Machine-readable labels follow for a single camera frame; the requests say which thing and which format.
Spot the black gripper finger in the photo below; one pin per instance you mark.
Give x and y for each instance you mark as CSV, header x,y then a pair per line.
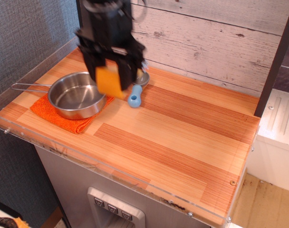
x,y
92,60
127,72

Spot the stainless steel pot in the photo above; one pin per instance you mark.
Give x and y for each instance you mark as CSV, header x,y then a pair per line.
x,y
74,96

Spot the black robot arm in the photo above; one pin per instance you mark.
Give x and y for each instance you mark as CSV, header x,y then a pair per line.
x,y
106,4

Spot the dark frame post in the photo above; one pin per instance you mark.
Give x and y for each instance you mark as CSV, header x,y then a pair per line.
x,y
79,14
274,69

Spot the blue grey toy scoop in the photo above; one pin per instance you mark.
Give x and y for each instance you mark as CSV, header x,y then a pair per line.
x,y
139,84

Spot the silver dispenser panel with buttons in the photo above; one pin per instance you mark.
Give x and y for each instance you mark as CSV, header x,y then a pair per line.
x,y
107,209

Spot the yellow cheese wedge toy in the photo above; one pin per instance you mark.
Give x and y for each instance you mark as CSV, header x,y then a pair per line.
x,y
108,80

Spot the white toy sink counter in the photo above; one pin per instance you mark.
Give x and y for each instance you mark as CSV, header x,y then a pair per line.
x,y
269,158

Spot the dark left frame post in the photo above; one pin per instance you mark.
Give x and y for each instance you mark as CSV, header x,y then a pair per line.
x,y
79,14

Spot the dark right frame post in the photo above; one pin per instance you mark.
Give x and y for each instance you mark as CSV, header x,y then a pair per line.
x,y
274,69

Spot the clear acrylic table guard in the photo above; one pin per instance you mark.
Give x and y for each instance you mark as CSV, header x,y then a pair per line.
x,y
185,146

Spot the grey toy fridge cabinet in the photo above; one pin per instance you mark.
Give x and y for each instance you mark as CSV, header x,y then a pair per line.
x,y
72,181

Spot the orange black object bottom left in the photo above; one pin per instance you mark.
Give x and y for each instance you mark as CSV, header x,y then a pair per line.
x,y
13,223

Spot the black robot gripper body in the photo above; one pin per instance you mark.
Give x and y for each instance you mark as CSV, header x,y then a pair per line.
x,y
109,32

